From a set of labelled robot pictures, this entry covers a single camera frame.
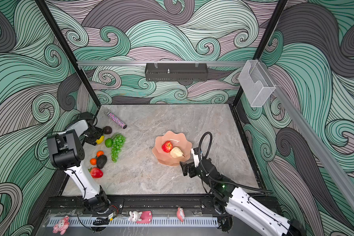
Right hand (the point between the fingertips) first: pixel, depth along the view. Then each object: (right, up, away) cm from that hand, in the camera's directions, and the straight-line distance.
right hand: (187, 160), depth 78 cm
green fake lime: (-51, +7, +17) cm, 54 cm away
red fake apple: (-12, +5, +11) cm, 17 cm away
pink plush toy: (-58, -26, -13) cm, 65 cm away
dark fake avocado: (-51, -2, +7) cm, 51 cm away
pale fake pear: (-6, +2, +9) cm, 11 cm away
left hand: (-57, +11, +19) cm, 62 cm away
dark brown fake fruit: (-53, +15, +20) cm, 59 cm away
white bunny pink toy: (-22, -25, -9) cm, 34 cm away
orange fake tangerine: (-54, +1, +12) cm, 55 cm away
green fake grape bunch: (-43, +9, +14) cm, 46 cm away
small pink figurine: (-4, -21, -12) cm, 24 cm away
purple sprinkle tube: (-51, +22, +28) cm, 62 cm away
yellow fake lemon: (-54, +9, +13) cm, 56 cm away
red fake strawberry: (-51, -8, +2) cm, 52 cm away
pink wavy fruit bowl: (-4, +8, +17) cm, 19 cm away
